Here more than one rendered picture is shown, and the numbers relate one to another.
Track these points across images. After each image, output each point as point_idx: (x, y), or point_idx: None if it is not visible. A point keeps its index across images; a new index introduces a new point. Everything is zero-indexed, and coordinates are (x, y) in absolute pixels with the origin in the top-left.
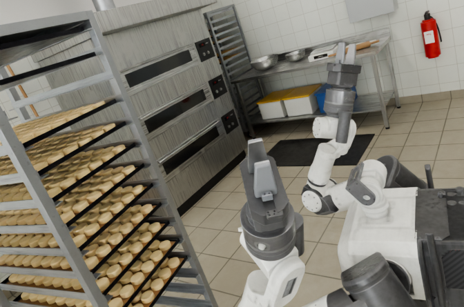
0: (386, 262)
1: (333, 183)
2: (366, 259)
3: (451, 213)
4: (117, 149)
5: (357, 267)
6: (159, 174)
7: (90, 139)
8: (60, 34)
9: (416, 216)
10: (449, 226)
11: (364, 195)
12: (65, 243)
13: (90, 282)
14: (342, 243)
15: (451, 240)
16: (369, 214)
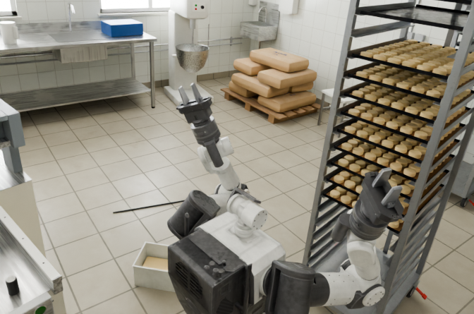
0: (193, 201)
1: (366, 290)
2: (211, 209)
3: (204, 255)
4: (421, 113)
5: (210, 204)
6: (427, 161)
7: (401, 86)
8: None
9: (218, 240)
10: (195, 245)
11: None
12: (329, 117)
13: (325, 147)
14: None
15: (185, 238)
16: None
